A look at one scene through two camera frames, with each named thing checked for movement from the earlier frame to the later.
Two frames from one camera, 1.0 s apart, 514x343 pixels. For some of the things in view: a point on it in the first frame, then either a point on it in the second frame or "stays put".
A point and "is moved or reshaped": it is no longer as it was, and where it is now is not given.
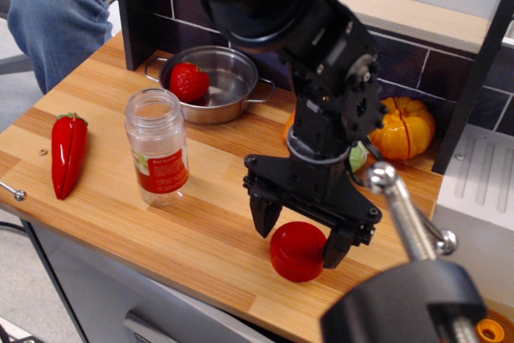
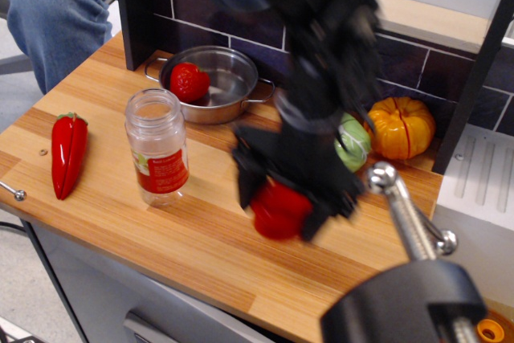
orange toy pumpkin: [408, 130] stays put
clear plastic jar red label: [157, 140] stays put
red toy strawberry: [188, 82] stays put
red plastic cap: [297, 251] is moved or reshaped
